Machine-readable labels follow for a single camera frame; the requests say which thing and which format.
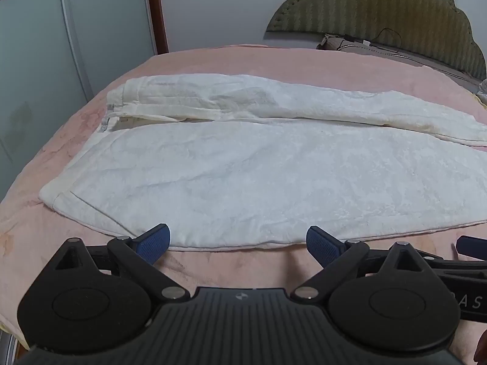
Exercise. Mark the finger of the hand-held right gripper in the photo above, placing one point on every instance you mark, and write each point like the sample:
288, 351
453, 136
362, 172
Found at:
473, 244
460, 267

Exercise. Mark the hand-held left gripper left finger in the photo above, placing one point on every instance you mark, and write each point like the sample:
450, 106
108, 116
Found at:
158, 241

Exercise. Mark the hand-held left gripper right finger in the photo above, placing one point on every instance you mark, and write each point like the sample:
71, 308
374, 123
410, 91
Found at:
323, 242

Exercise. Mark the white pants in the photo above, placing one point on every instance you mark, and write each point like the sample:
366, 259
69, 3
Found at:
243, 175

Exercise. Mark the pink blanket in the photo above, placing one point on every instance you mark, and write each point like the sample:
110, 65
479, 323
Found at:
236, 61

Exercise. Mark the brown pillow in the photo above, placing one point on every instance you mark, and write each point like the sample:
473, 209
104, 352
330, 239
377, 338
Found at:
365, 48

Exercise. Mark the flower print wardrobe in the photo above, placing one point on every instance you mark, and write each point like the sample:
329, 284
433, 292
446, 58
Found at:
57, 64

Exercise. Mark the olive padded headboard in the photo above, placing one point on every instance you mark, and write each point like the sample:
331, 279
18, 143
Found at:
380, 3

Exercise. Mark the brown wooden door frame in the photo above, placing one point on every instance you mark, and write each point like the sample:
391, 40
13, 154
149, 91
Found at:
158, 11

